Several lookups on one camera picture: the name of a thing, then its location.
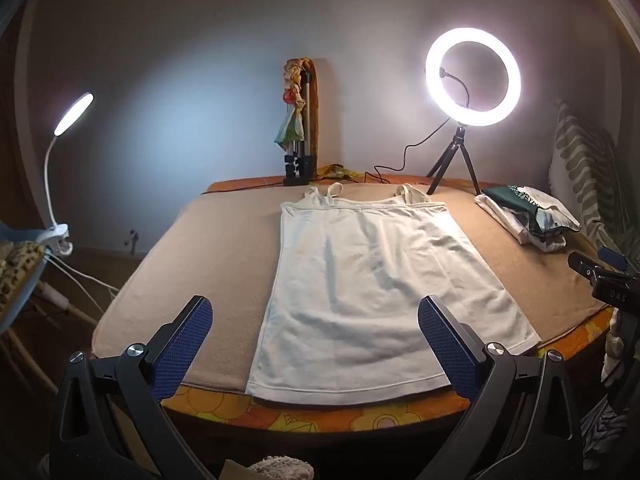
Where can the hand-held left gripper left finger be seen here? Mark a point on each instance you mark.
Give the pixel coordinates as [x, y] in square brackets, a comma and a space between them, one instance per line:
[185, 340]

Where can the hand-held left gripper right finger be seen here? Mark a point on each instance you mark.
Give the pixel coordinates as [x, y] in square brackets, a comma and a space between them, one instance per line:
[445, 345]

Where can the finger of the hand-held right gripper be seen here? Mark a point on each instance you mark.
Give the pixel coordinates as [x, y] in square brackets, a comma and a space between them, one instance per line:
[614, 259]
[585, 267]

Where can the white tank top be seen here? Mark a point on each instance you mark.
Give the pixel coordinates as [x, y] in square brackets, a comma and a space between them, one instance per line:
[380, 285]

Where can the folded clothes pile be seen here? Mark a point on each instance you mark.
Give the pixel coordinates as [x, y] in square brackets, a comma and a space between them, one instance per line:
[505, 220]

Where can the beige blanket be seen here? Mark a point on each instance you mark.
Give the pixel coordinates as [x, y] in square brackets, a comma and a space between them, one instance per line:
[200, 260]

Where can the folded green printed garment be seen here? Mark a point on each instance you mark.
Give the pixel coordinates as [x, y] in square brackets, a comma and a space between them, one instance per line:
[530, 202]

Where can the leaf patterned pillow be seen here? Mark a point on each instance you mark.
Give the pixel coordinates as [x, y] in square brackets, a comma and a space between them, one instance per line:
[580, 160]

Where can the person's dark quilted jacket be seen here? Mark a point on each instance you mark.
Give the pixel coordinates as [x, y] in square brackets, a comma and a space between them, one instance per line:
[600, 430]

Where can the beige fluffy cloth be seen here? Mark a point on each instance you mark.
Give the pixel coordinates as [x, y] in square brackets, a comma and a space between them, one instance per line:
[282, 467]

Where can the leopard print cloth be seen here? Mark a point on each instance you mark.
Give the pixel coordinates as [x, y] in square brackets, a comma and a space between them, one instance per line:
[17, 270]

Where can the light blue plastic basket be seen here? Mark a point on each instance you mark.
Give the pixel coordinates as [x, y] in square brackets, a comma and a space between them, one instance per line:
[30, 234]

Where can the yellow patterned cloth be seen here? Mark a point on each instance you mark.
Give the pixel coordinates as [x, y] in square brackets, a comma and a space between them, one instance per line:
[340, 171]

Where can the folded black tripod stand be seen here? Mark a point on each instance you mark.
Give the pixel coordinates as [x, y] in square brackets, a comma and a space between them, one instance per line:
[300, 165]

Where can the white clip lamp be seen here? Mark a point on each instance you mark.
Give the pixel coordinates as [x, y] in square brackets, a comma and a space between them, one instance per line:
[75, 112]

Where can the wooden board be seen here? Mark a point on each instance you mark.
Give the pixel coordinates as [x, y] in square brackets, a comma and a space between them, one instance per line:
[320, 120]

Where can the wooden chair frame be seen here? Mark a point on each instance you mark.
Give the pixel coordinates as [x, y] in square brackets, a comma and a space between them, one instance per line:
[75, 312]

